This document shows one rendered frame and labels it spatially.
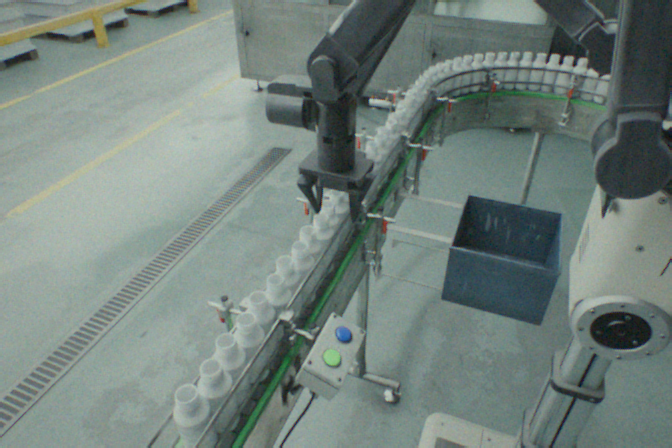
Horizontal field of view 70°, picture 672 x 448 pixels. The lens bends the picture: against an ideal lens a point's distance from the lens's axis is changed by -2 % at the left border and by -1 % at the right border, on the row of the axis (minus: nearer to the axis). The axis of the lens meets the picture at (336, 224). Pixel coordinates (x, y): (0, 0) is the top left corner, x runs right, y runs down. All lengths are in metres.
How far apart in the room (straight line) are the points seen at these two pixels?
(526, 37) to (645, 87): 3.63
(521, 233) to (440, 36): 2.77
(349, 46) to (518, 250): 1.31
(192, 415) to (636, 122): 0.75
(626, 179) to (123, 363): 2.26
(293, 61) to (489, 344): 3.28
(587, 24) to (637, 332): 0.56
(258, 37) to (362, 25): 4.33
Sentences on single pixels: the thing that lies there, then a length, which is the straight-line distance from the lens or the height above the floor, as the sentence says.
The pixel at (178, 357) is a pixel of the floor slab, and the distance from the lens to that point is 2.47.
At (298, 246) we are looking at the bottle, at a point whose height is 1.15.
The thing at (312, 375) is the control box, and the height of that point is 1.10.
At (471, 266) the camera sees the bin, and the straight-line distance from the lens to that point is 1.50.
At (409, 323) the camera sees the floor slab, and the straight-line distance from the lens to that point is 2.52.
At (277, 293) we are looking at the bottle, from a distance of 1.02.
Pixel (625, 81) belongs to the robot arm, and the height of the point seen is 1.67.
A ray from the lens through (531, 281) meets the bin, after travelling 1.50.
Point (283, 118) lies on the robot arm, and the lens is 0.71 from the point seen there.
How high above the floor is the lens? 1.85
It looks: 36 degrees down
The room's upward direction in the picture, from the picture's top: straight up
